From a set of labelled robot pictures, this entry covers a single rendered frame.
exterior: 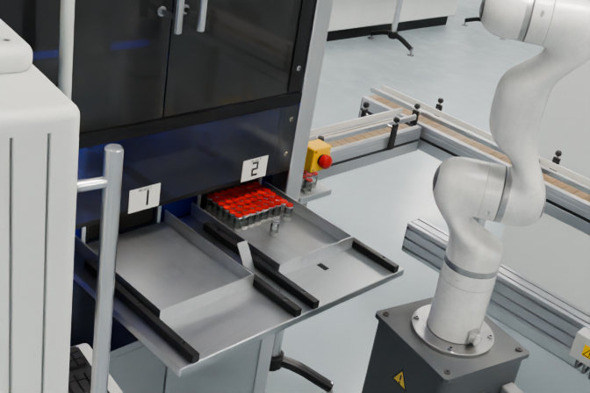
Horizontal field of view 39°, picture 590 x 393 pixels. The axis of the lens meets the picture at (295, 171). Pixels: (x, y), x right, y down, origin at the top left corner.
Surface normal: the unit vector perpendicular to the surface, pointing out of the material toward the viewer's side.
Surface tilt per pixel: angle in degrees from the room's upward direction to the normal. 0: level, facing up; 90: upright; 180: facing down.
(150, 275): 0
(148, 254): 0
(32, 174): 90
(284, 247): 0
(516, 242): 90
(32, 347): 90
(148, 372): 90
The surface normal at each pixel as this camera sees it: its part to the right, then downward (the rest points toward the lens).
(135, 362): 0.68, 0.41
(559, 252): -0.71, 0.20
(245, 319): 0.15, -0.89
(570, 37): -0.26, 0.55
